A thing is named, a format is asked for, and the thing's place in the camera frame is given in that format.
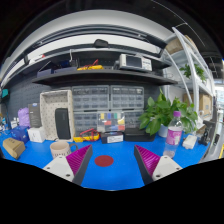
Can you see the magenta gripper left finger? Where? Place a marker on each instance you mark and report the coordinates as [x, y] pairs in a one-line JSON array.
[[72, 167]]

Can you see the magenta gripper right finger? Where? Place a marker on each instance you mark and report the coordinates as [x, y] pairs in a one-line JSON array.
[[153, 167]]

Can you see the clear water bottle purple label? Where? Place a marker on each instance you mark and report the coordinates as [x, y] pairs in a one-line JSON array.
[[173, 135]]

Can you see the beige ceramic mug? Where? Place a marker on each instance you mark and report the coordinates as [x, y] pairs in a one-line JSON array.
[[61, 148]]

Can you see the red round marker sticker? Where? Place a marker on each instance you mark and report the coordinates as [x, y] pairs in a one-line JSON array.
[[104, 161]]

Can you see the yellow multimeter red leads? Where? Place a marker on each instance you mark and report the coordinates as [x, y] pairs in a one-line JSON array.
[[90, 135]]

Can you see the black zip case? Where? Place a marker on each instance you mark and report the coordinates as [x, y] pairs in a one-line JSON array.
[[137, 135]]

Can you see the white power adapter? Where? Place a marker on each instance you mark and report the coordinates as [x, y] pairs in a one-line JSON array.
[[189, 142]]

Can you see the black box white label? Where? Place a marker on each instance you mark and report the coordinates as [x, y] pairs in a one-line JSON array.
[[111, 137]]

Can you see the green potted plant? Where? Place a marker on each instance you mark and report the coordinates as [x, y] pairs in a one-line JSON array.
[[159, 113]]

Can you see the white cube box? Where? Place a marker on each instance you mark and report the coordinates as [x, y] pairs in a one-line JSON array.
[[37, 135]]

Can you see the black rectangular speaker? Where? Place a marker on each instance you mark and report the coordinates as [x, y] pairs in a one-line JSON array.
[[62, 123]]

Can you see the clear box coloured parts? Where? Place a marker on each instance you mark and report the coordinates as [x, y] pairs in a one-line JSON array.
[[110, 121]]

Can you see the brown cardboard box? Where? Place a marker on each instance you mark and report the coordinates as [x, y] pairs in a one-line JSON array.
[[14, 147]]

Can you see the dark grey upright box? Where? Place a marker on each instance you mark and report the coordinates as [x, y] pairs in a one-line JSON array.
[[34, 115]]

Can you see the blue small box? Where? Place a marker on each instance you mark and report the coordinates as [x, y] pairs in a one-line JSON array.
[[20, 133]]

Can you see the grey parts drawer cabinet left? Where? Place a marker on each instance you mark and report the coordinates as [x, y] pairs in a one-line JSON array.
[[87, 101]]

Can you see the grey parts drawer cabinet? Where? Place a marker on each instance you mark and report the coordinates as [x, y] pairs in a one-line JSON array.
[[130, 100], [87, 101]]

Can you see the white perforated tray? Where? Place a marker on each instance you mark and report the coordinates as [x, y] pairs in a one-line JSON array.
[[51, 101]]

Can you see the black stand device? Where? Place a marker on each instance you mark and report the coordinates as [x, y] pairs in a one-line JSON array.
[[205, 138]]

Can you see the grey parts drawer cabinet right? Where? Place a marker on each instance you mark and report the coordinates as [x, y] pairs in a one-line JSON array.
[[130, 100]]

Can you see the purple plastic bag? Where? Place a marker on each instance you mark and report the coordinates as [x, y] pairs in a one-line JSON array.
[[23, 115]]

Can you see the cardboard box in rack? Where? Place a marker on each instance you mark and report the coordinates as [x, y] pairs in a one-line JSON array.
[[204, 103]]

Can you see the dark tray on shelf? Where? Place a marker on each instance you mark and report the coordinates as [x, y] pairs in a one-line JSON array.
[[52, 68]]

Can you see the yellow tool on shelf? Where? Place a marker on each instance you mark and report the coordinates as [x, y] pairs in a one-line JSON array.
[[93, 66]]

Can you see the white metal rack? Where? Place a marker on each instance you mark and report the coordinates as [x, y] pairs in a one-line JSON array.
[[192, 72]]

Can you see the white oscilloscope on shelf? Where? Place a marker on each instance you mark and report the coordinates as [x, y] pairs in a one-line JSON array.
[[134, 63]]

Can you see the cardboard box on rack top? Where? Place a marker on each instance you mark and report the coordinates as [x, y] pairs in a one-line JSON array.
[[174, 46]]

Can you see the black wall shelf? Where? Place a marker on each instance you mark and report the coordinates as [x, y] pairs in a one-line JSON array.
[[103, 75]]

